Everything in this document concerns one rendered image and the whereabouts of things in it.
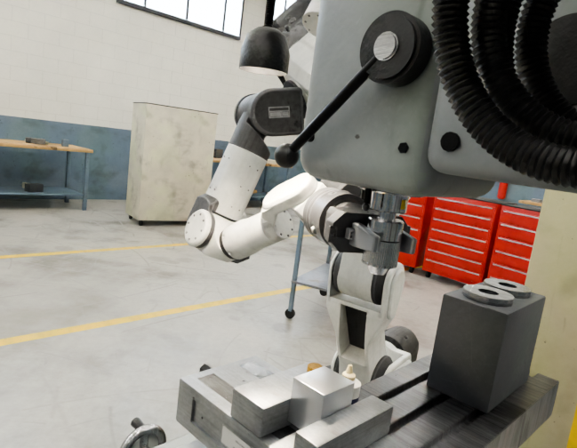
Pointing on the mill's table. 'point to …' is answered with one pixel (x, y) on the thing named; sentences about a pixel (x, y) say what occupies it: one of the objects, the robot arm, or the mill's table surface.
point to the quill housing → (374, 111)
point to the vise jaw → (265, 402)
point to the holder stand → (484, 341)
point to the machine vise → (204, 432)
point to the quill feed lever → (374, 68)
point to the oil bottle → (353, 381)
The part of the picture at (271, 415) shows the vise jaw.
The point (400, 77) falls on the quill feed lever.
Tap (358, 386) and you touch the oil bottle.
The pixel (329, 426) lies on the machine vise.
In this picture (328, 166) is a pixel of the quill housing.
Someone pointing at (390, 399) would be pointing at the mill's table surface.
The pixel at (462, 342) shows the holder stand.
